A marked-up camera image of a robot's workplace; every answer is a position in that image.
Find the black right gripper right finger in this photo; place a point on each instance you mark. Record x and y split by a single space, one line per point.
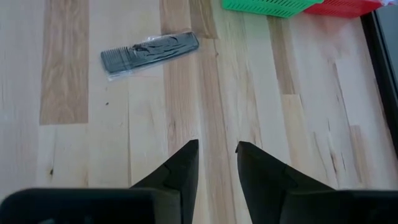
280 199

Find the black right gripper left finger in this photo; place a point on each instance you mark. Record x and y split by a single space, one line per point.
174 193

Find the black comb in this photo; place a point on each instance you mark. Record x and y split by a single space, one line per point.
149 51

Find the clear vanity pack bag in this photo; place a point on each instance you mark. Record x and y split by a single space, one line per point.
390 2

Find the green plastic basket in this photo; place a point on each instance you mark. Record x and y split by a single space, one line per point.
270 7

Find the red plastic basket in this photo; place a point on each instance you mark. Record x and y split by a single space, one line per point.
342 7

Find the black aluminium table frame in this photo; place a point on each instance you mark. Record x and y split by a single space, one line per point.
382 62

